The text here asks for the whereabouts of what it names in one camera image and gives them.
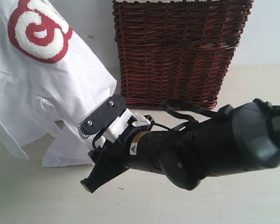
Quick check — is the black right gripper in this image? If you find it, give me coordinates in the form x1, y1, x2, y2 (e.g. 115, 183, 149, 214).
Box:
80, 130, 135, 193

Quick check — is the white t-shirt with red logo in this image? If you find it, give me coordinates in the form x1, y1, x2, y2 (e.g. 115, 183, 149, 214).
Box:
0, 0, 117, 168

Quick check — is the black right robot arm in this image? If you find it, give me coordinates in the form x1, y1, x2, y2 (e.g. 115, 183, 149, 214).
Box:
79, 96, 280, 192

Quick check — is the dark brown wicker basket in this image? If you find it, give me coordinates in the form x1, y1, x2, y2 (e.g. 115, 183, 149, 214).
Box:
112, 0, 253, 109

